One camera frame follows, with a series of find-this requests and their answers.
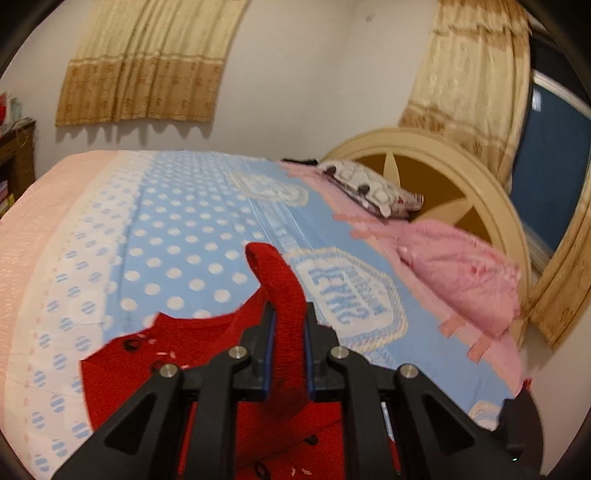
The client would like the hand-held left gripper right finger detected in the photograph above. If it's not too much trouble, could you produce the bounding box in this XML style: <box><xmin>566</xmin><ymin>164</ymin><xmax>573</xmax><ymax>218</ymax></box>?
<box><xmin>302</xmin><ymin>302</ymin><xmax>542</xmax><ymax>480</ymax></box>

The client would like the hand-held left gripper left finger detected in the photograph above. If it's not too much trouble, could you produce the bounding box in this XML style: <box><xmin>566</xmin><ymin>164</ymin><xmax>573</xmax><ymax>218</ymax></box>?
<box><xmin>51</xmin><ymin>302</ymin><xmax>278</xmax><ymax>480</ymax></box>

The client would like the red knitted sweater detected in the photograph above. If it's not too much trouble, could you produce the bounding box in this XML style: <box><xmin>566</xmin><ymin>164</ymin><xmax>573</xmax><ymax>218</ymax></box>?
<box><xmin>79</xmin><ymin>242</ymin><xmax>533</xmax><ymax>480</ymax></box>

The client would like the beige patterned curtain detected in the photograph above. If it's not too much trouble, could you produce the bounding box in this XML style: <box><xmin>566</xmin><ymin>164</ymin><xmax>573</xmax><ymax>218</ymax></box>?
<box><xmin>398</xmin><ymin>0</ymin><xmax>534</xmax><ymax>195</ymax></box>
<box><xmin>525</xmin><ymin>196</ymin><xmax>591</xmax><ymax>352</ymax></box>
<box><xmin>55</xmin><ymin>0</ymin><xmax>253</xmax><ymax>128</ymax></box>

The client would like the blue polka dot blanket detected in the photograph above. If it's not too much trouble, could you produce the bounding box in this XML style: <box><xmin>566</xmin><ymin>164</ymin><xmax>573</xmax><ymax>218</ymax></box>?
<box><xmin>0</xmin><ymin>150</ymin><xmax>525</xmax><ymax>480</ymax></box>

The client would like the pink pillow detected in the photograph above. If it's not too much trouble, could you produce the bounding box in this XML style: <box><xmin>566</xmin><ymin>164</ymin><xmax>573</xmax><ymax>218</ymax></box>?
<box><xmin>399</xmin><ymin>219</ymin><xmax>523</xmax><ymax>340</ymax></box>

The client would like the black and white patterned pillow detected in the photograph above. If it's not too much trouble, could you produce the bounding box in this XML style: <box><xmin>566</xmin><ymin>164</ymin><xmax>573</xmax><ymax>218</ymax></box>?
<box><xmin>316</xmin><ymin>159</ymin><xmax>426</xmax><ymax>220</ymax></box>

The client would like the cream and brown headboard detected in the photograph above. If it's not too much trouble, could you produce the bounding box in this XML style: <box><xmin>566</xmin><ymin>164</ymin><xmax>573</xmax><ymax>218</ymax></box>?
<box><xmin>323</xmin><ymin>128</ymin><xmax>534</xmax><ymax>348</ymax></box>

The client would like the window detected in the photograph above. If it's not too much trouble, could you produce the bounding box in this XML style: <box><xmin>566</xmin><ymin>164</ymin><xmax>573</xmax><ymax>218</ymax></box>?
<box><xmin>510</xmin><ymin>69</ymin><xmax>591</xmax><ymax>260</ymax></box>

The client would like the brown wooden shelf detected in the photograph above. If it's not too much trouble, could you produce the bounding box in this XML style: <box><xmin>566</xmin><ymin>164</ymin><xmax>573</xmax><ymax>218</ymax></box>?
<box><xmin>0</xmin><ymin>117</ymin><xmax>38</xmax><ymax>219</ymax></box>

